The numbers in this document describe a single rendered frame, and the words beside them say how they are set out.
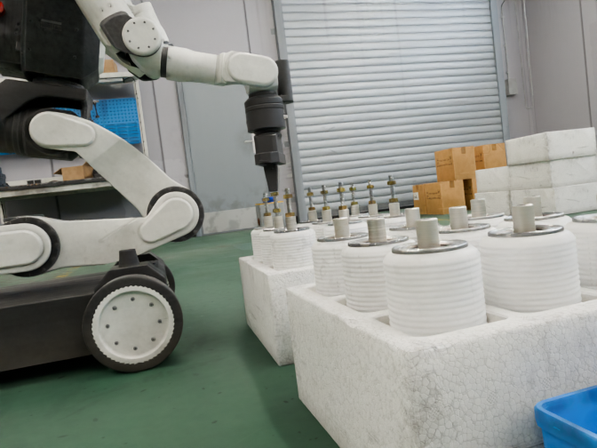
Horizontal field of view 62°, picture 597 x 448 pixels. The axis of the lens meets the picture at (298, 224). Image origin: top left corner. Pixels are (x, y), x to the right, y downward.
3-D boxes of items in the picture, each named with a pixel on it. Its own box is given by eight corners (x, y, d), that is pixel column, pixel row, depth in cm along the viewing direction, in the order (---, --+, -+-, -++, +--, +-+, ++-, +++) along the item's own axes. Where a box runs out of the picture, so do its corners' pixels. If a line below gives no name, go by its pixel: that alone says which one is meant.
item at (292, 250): (277, 324, 101) (266, 236, 100) (281, 313, 110) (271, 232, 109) (325, 319, 100) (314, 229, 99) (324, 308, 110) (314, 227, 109)
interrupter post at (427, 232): (425, 253, 49) (421, 220, 49) (412, 252, 52) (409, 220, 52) (446, 250, 50) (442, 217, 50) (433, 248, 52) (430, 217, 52)
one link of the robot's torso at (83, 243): (-20, 224, 112) (192, 180, 124) (5, 222, 131) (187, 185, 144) (-3, 291, 113) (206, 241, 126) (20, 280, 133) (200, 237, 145)
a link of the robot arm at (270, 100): (247, 110, 109) (241, 58, 108) (242, 119, 120) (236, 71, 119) (298, 106, 111) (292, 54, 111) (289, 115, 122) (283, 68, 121)
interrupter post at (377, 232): (373, 246, 61) (370, 220, 61) (365, 245, 63) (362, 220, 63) (391, 244, 61) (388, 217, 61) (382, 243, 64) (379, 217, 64)
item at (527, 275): (537, 423, 49) (520, 241, 48) (476, 390, 58) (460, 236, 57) (613, 400, 52) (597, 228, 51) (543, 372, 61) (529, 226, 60)
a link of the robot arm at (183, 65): (214, 81, 107) (119, 67, 103) (212, 92, 117) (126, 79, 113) (218, 31, 107) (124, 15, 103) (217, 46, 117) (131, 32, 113)
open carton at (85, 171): (66, 185, 551) (63, 164, 549) (102, 181, 552) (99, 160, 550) (54, 184, 521) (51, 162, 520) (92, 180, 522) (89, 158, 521)
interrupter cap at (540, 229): (521, 242, 50) (520, 235, 50) (473, 238, 57) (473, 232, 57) (581, 231, 52) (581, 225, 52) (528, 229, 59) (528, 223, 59)
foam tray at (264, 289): (279, 367, 96) (267, 275, 95) (246, 324, 134) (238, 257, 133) (457, 330, 106) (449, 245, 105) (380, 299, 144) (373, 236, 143)
